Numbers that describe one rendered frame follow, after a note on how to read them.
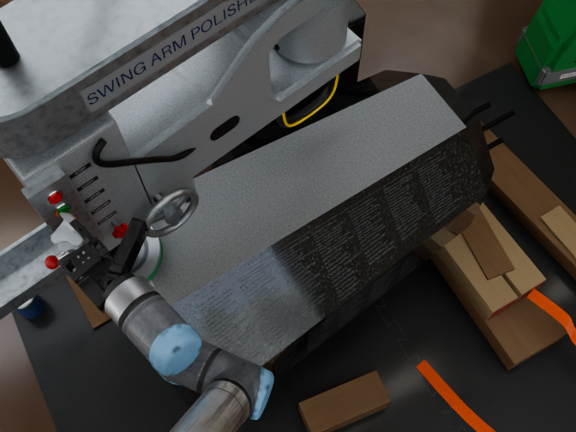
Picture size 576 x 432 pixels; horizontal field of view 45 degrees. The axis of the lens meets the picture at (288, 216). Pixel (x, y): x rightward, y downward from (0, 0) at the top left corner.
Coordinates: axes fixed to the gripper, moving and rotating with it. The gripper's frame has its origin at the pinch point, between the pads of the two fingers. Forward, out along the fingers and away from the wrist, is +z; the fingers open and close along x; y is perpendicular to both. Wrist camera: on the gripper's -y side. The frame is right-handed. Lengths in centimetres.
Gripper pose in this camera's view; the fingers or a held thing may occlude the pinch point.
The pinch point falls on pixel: (68, 215)
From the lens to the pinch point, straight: 138.6
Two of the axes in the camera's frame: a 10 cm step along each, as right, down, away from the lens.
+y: -7.2, 6.4, -2.7
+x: 0.6, 4.5, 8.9
